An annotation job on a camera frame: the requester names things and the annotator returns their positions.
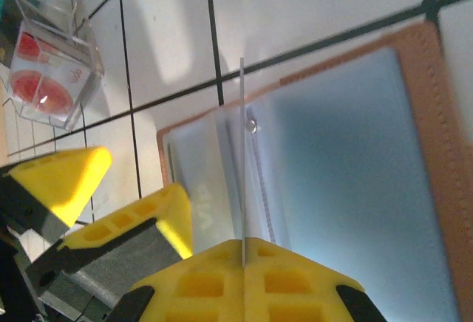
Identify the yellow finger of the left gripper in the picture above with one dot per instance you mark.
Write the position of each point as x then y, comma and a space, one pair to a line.
170, 207
63, 181

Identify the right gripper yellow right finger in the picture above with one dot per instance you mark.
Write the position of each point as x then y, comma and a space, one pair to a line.
288, 288

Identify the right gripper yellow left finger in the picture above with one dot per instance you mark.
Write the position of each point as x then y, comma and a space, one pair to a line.
199, 285

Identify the pale credit card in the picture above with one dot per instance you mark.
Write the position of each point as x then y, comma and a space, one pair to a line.
242, 152

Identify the red circle credit card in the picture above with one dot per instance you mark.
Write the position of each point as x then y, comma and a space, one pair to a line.
44, 89

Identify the copper framed glass tray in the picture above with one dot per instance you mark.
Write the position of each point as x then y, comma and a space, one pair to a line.
351, 152

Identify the clear acrylic card box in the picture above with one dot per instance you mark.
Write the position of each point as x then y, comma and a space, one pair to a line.
55, 12

